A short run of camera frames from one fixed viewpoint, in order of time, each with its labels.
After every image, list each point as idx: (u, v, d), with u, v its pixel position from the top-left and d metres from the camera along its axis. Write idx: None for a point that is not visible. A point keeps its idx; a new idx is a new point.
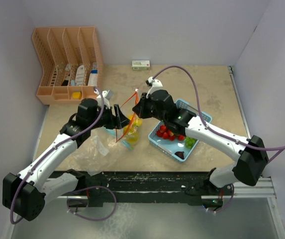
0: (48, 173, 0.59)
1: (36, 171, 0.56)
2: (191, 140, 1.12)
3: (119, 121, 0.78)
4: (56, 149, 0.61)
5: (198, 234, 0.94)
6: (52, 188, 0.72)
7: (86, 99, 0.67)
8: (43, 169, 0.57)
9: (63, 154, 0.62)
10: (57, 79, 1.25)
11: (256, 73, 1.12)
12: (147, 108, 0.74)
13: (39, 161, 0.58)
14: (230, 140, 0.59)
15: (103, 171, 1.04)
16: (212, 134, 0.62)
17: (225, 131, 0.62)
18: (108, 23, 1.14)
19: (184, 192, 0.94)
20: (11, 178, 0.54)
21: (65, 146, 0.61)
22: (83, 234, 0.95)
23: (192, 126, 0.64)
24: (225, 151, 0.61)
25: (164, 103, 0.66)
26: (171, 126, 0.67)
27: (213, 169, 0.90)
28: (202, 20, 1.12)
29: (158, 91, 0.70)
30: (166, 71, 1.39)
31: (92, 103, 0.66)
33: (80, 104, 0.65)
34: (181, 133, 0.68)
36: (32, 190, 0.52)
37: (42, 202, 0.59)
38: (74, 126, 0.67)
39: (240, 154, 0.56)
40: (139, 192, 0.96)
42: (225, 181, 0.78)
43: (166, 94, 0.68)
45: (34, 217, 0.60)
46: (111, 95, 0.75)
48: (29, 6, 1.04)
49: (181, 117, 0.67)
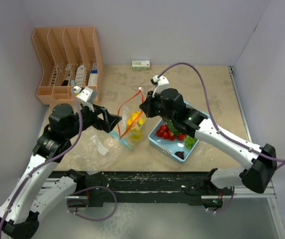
0: (29, 203, 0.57)
1: (14, 207, 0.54)
2: (191, 140, 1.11)
3: (107, 124, 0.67)
4: (31, 178, 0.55)
5: (198, 234, 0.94)
6: (47, 203, 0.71)
7: (57, 108, 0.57)
8: (21, 203, 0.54)
9: (40, 179, 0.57)
10: (57, 79, 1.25)
11: (256, 73, 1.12)
12: (155, 106, 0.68)
13: (14, 196, 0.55)
14: (243, 147, 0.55)
15: (103, 171, 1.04)
16: (224, 140, 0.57)
17: (237, 137, 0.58)
18: (108, 23, 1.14)
19: (184, 192, 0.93)
20: None
21: (40, 172, 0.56)
22: (83, 234, 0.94)
23: (203, 129, 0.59)
24: (237, 158, 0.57)
25: (174, 103, 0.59)
26: (180, 127, 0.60)
27: (213, 169, 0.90)
28: (202, 20, 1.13)
29: (167, 90, 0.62)
30: (166, 71, 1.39)
31: (66, 112, 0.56)
33: (50, 115, 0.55)
34: (191, 135, 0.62)
36: (13, 230, 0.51)
37: (34, 223, 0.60)
38: (48, 140, 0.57)
39: (253, 163, 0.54)
40: (139, 192, 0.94)
42: (226, 182, 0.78)
43: (176, 94, 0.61)
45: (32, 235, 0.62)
46: (95, 94, 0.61)
48: (29, 6, 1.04)
49: (191, 118, 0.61)
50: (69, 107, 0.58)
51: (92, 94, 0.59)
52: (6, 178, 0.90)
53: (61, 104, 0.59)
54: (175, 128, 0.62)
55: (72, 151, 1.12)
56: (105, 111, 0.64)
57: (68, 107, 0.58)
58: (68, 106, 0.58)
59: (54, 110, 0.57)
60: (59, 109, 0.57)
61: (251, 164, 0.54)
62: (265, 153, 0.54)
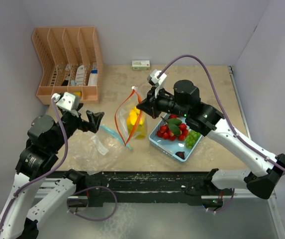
0: (20, 222, 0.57)
1: (5, 226, 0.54)
2: (192, 140, 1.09)
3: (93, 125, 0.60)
4: (17, 197, 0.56)
5: (198, 234, 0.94)
6: (45, 209, 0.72)
7: (36, 122, 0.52)
8: (11, 223, 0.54)
9: (28, 196, 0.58)
10: (57, 79, 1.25)
11: (256, 73, 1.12)
12: (162, 104, 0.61)
13: (4, 216, 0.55)
14: (259, 155, 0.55)
15: (103, 171, 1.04)
16: (241, 146, 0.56)
17: (253, 143, 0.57)
18: (108, 23, 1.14)
19: (184, 192, 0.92)
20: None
21: (26, 191, 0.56)
22: (83, 234, 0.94)
23: (220, 130, 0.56)
24: (249, 165, 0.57)
25: (189, 99, 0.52)
26: (194, 124, 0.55)
27: (214, 170, 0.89)
28: (202, 21, 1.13)
29: (181, 82, 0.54)
30: (166, 71, 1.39)
31: (46, 126, 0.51)
33: (28, 130, 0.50)
34: (203, 132, 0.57)
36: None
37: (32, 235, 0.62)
38: (31, 156, 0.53)
39: (268, 173, 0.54)
40: (139, 192, 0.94)
42: (227, 183, 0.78)
43: (192, 86, 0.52)
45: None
46: (78, 99, 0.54)
48: (29, 6, 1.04)
49: (207, 115, 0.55)
50: (49, 120, 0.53)
51: (75, 101, 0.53)
52: (5, 179, 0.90)
53: (40, 117, 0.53)
54: (187, 124, 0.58)
55: (72, 151, 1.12)
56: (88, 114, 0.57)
57: (49, 119, 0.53)
58: (48, 119, 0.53)
59: (33, 124, 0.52)
60: (39, 122, 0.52)
61: (265, 173, 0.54)
62: (279, 164, 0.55)
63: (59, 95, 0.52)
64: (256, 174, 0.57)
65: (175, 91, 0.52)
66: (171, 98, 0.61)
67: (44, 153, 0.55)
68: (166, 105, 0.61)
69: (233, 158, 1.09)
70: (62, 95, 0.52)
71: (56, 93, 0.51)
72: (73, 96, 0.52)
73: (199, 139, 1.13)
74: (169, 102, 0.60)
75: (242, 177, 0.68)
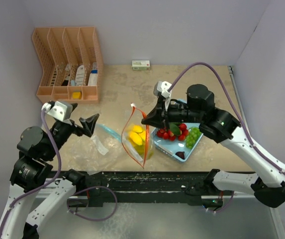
0: (18, 231, 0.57)
1: (3, 236, 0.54)
2: (192, 140, 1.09)
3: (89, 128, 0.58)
4: (13, 208, 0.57)
5: (198, 234, 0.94)
6: (45, 213, 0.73)
7: (25, 135, 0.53)
8: (10, 232, 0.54)
9: (25, 206, 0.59)
10: (57, 79, 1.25)
11: (256, 73, 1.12)
12: (175, 116, 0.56)
13: (2, 226, 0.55)
14: (274, 167, 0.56)
15: (103, 171, 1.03)
16: (257, 157, 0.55)
17: (269, 155, 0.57)
18: (108, 23, 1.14)
19: (184, 192, 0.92)
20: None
21: (21, 202, 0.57)
22: (83, 234, 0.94)
23: (237, 139, 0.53)
24: (263, 176, 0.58)
25: (205, 104, 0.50)
26: (209, 131, 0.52)
27: (215, 170, 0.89)
28: (201, 20, 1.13)
29: (195, 86, 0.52)
30: (166, 71, 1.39)
31: (34, 138, 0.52)
33: (18, 144, 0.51)
34: (218, 139, 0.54)
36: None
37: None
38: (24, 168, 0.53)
39: (282, 185, 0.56)
40: (139, 192, 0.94)
42: (229, 185, 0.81)
43: (207, 91, 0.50)
45: None
46: (70, 108, 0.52)
48: (29, 6, 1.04)
49: (223, 122, 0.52)
50: (38, 131, 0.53)
51: (67, 111, 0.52)
52: (6, 178, 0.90)
53: (30, 129, 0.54)
54: (200, 131, 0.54)
55: (72, 151, 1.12)
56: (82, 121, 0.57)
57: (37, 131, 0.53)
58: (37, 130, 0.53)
59: (23, 137, 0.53)
60: (28, 135, 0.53)
61: (280, 185, 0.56)
62: None
63: (50, 104, 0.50)
64: (268, 184, 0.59)
65: (189, 97, 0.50)
66: (182, 107, 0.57)
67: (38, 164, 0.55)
68: (179, 115, 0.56)
69: (233, 158, 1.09)
70: (53, 105, 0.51)
71: (47, 103, 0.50)
72: (64, 105, 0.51)
73: (199, 139, 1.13)
74: (181, 112, 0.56)
75: (249, 183, 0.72)
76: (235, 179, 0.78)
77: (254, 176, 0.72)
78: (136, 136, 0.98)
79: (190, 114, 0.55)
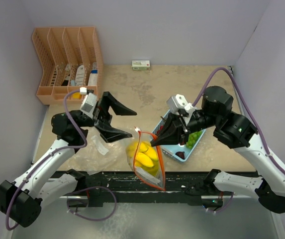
0: (44, 179, 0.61)
1: (31, 179, 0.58)
2: (192, 140, 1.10)
3: (107, 137, 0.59)
4: (52, 156, 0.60)
5: (198, 234, 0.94)
6: (50, 191, 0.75)
7: (56, 120, 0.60)
8: (39, 177, 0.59)
9: (60, 159, 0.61)
10: (57, 79, 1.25)
11: (256, 73, 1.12)
12: (193, 126, 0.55)
13: (34, 169, 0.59)
14: None
15: (103, 171, 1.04)
16: (272, 168, 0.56)
17: (282, 164, 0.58)
18: (108, 23, 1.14)
19: (184, 192, 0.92)
20: (6, 185, 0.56)
21: (61, 153, 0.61)
22: (83, 234, 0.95)
23: (254, 148, 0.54)
24: (275, 185, 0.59)
25: (223, 108, 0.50)
26: (226, 137, 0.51)
27: (217, 171, 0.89)
28: (201, 21, 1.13)
29: (214, 90, 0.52)
30: (166, 71, 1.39)
31: (62, 125, 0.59)
33: (52, 126, 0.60)
34: (232, 145, 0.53)
36: (27, 198, 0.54)
37: (38, 209, 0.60)
38: (68, 136, 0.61)
39: None
40: (139, 192, 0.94)
42: (231, 187, 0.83)
43: (226, 95, 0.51)
45: (29, 224, 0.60)
46: (90, 106, 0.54)
48: (29, 6, 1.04)
49: (241, 129, 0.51)
50: (63, 119, 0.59)
51: (87, 107, 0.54)
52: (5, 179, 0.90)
53: (59, 114, 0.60)
54: (215, 136, 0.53)
55: None
56: (98, 127, 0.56)
57: (63, 117, 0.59)
58: (63, 117, 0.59)
59: (54, 122, 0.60)
60: (58, 120, 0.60)
61: None
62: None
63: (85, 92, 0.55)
64: (278, 192, 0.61)
65: (207, 100, 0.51)
66: (198, 114, 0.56)
67: (78, 134, 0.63)
68: (197, 124, 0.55)
69: (233, 158, 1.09)
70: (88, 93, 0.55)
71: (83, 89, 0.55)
72: (87, 100, 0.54)
73: (199, 139, 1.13)
74: (199, 120, 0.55)
75: (252, 188, 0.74)
76: (239, 182, 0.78)
77: (258, 180, 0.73)
78: (142, 156, 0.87)
79: (208, 120, 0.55)
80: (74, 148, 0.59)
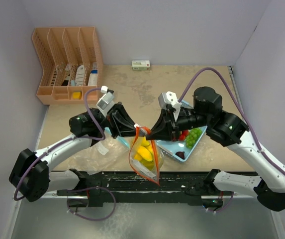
0: (60, 159, 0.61)
1: (51, 153, 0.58)
2: (192, 140, 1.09)
3: (117, 131, 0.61)
4: (73, 139, 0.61)
5: (198, 234, 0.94)
6: (56, 178, 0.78)
7: (72, 122, 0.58)
8: (57, 153, 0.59)
9: (78, 145, 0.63)
10: (57, 79, 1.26)
11: (256, 72, 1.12)
12: (184, 124, 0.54)
13: (55, 145, 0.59)
14: (281, 173, 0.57)
15: (103, 171, 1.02)
16: (265, 163, 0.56)
17: (276, 160, 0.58)
18: (108, 23, 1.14)
19: (184, 192, 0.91)
20: (27, 153, 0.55)
21: (81, 139, 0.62)
22: (82, 234, 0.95)
23: (245, 144, 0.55)
24: (270, 181, 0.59)
25: (213, 107, 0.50)
26: (217, 135, 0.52)
27: (217, 171, 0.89)
28: (201, 21, 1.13)
29: (203, 90, 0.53)
30: (166, 71, 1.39)
31: (78, 128, 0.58)
33: (70, 126, 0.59)
34: (226, 142, 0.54)
36: (44, 169, 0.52)
37: (46, 186, 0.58)
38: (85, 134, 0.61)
39: None
40: (139, 192, 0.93)
42: (230, 186, 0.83)
43: (214, 94, 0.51)
45: (33, 200, 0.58)
46: (104, 104, 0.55)
48: (30, 6, 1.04)
49: (232, 126, 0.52)
50: (78, 123, 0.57)
51: (104, 105, 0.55)
52: (5, 179, 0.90)
53: (76, 118, 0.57)
54: (208, 134, 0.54)
55: None
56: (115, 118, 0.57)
57: (78, 122, 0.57)
58: (78, 121, 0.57)
59: (70, 122, 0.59)
60: (74, 123, 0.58)
61: None
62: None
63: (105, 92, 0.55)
64: (274, 189, 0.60)
65: (197, 100, 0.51)
66: (190, 113, 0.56)
67: (94, 132, 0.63)
68: (188, 122, 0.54)
69: (233, 158, 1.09)
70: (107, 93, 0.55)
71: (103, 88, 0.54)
72: (104, 97, 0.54)
73: (199, 139, 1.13)
74: (189, 119, 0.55)
75: (251, 186, 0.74)
76: (238, 181, 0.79)
77: (257, 179, 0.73)
78: (145, 151, 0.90)
79: (199, 119, 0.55)
80: (94, 139, 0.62)
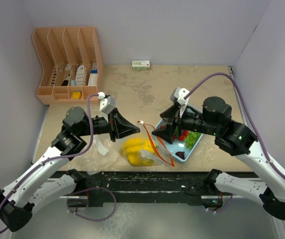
0: (35, 188, 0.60)
1: (19, 189, 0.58)
2: (192, 140, 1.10)
3: (116, 134, 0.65)
4: (43, 165, 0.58)
5: (198, 234, 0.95)
6: (45, 195, 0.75)
7: (71, 111, 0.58)
8: (26, 187, 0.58)
9: (51, 169, 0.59)
10: (57, 79, 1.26)
11: (256, 72, 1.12)
12: (188, 124, 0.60)
13: (22, 179, 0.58)
14: None
15: (103, 171, 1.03)
16: (273, 174, 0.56)
17: (284, 171, 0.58)
18: (108, 23, 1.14)
19: (184, 192, 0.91)
20: None
21: (52, 163, 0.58)
22: (83, 234, 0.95)
23: (254, 154, 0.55)
24: (277, 191, 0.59)
25: (222, 117, 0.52)
26: (226, 145, 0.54)
27: (220, 171, 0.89)
28: (201, 21, 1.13)
29: (214, 99, 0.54)
30: (166, 71, 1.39)
31: (77, 117, 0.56)
33: (65, 117, 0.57)
34: (234, 152, 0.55)
36: (12, 211, 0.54)
37: (27, 215, 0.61)
38: (67, 138, 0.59)
39: None
40: (139, 192, 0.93)
42: (232, 189, 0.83)
43: (224, 104, 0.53)
45: (20, 227, 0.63)
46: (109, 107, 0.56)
48: (29, 6, 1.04)
49: (241, 137, 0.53)
50: (81, 112, 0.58)
51: (107, 108, 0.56)
52: (5, 179, 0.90)
53: (80, 108, 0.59)
54: (217, 144, 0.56)
55: None
56: (117, 120, 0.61)
57: (81, 112, 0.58)
58: (82, 111, 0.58)
59: (69, 112, 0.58)
60: (72, 113, 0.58)
61: None
62: None
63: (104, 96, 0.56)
64: (281, 199, 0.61)
65: (206, 110, 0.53)
66: (198, 116, 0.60)
67: (77, 140, 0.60)
68: (193, 124, 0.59)
69: (234, 158, 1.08)
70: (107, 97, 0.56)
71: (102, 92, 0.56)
72: (108, 102, 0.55)
73: (199, 139, 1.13)
74: (195, 122, 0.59)
75: (257, 193, 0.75)
76: (240, 186, 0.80)
77: (263, 186, 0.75)
78: (134, 146, 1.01)
79: (204, 126, 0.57)
80: (68, 157, 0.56)
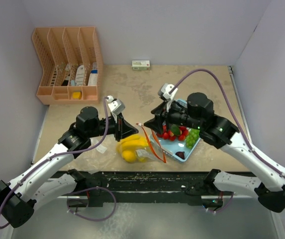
0: (41, 182, 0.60)
1: (26, 182, 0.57)
2: (192, 140, 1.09)
3: (121, 134, 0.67)
4: (50, 160, 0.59)
5: (198, 234, 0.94)
6: (46, 193, 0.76)
7: (86, 109, 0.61)
8: (33, 181, 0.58)
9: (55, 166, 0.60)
10: (57, 79, 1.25)
11: (256, 72, 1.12)
12: (175, 117, 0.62)
13: (30, 173, 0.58)
14: (274, 171, 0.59)
15: (103, 171, 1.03)
16: (257, 162, 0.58)
17: (268, 159, 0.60)
18: (109, 24, 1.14)
19: (184, 192, 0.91)
20: (2, 185, 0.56)
21: (59, 158, 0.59)
22: (83, 234, 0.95)
23: (236, 145, 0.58)
24: (265, 181, 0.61)
25: (204, 112, 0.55)
26: (209, 138, 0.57)
27: (219, 171, 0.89)
28: (201, 21, 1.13)
29: (196, 94, 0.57)
30: (166, 71, 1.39)
31: (91, 115, 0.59)
33: (78, 115, 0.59)
34: (217, 145, 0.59)
36: (18, 202, 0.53)
37: (30, 210, 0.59)
38: (74, 136, 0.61)
39: (282, 189, 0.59)
40: (139, 192, 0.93)
42: (229, 186, 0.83)
43: (206, 99, 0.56)
45: (20, 224, 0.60)
46: (121, 107, 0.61)
48: (29, 6, 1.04)
49: (222, 129, 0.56)
50: (94, 111, 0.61)
51: (119, 109, 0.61)
52: (5, 179, 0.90)
53: (94, 108, 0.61)
54: (201, 137, 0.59)
55: None
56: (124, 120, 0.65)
57: (94, 110, 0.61)
58: (95, 111, 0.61)
59: (83, 110, 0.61)
60: (86, 112, 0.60)
61: (280, 188, 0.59)
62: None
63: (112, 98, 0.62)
64: (271, 188, 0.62)
65: (189, 105, 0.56)
66: (183, 111, 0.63)
67: (83, 138, 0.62)
68: (179, 118, 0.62)
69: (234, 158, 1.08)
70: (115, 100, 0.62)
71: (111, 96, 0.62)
72: (119, 102, 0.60)
73: (199, 139, 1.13)
74: (181, 116, 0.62)
75: (251, 187, 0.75)
76: (238, 182, 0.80)
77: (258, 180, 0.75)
78: (130, 142, 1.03)
79: (188, 119, 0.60)
80: (74, 153, 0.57)
